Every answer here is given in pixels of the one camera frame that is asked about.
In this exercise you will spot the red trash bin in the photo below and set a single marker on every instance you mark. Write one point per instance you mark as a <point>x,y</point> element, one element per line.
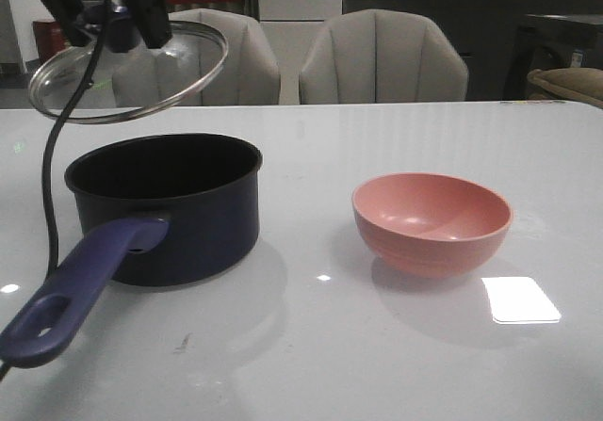
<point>49,38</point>

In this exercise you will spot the olive cushion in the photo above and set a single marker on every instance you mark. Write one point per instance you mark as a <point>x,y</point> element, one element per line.
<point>582,85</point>

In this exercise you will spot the grey upholstered chair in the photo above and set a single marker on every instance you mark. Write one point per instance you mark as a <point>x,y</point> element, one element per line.
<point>250,74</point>
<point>381,56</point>

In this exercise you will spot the dark grey kitchen counter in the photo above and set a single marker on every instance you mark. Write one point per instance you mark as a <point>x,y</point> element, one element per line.
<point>481,31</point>

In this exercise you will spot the pink bowl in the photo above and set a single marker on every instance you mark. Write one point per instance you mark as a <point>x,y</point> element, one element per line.
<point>430,225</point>

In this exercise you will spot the white refrigerator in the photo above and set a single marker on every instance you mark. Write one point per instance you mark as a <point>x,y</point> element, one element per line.
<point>290,26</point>

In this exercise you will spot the glass lid blue knob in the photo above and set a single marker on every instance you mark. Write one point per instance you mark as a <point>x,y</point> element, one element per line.
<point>55,81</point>

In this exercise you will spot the right grey upholstered chair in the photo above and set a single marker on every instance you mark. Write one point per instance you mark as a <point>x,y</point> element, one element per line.
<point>381,56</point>

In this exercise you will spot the dark blue saucepan purple handle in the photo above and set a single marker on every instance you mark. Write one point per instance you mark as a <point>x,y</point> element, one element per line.
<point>154,211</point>

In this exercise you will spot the left grey upholstered chair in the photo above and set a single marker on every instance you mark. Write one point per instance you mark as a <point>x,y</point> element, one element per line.
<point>250,74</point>

